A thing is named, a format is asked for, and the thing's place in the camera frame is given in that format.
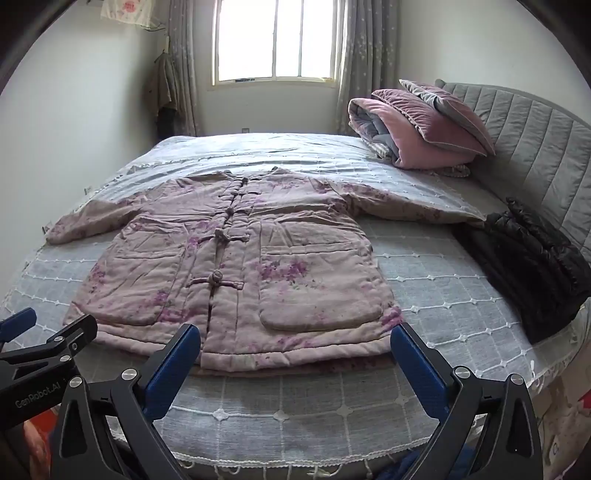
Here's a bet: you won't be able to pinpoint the black puffer jacket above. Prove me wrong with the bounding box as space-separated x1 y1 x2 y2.
450 198 591 344

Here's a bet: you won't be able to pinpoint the folded pink grey quilt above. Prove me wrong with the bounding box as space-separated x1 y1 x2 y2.
347 97 476 171

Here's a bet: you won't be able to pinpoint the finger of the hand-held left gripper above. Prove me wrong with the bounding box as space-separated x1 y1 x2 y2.
0 307 38 344
0 315 99 366

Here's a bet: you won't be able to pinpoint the window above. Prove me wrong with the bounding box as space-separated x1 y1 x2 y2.
211 0 340 88

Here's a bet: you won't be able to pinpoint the hanging dark clothes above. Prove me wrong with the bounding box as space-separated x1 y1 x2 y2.
147 51 180 141

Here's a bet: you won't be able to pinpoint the grey checked bedspread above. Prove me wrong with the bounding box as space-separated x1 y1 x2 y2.
0 133 591 467

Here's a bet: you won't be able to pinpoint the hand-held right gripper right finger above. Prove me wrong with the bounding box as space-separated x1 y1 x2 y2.
390 322 543 480

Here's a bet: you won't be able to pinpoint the grey quilted headboard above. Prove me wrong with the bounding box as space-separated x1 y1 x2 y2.
434 79 591 273

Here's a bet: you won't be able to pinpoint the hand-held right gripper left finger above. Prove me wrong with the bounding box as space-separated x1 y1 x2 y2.
55 323 201 480

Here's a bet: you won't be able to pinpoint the pink floral padded jacket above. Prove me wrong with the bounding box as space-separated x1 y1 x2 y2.
44 166 485 374

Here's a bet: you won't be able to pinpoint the hanging floral cloth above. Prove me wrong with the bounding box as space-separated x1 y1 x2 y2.
100 0 158 26

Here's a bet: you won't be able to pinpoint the grey velvet pillow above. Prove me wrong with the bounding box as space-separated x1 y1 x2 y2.
398 78 490 139

